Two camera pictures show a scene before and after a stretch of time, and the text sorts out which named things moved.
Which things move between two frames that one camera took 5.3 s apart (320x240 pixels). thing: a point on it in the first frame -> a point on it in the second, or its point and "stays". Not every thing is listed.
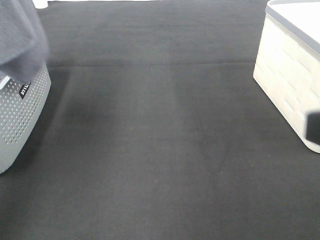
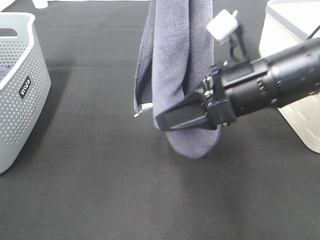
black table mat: x=156 y=130 stays
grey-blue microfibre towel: x=24 y=49 -> x=175 y=60
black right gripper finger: x=312 y=127 -> x=230 y=89
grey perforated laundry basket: x=21 y=104 stays
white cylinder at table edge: x=40 y=4 stays
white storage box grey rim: x=287 y=66 stays
